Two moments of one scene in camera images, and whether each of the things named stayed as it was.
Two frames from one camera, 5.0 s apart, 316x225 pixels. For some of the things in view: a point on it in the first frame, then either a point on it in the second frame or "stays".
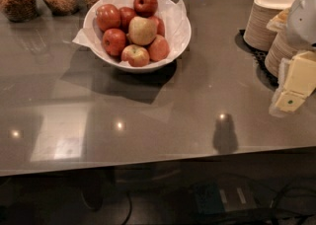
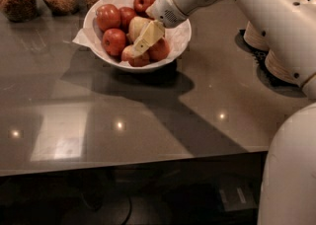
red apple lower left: [114, 41] stays
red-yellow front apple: [135, 55] stays
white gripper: [302, 22] → [164, 9]
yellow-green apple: [142, 31] stays
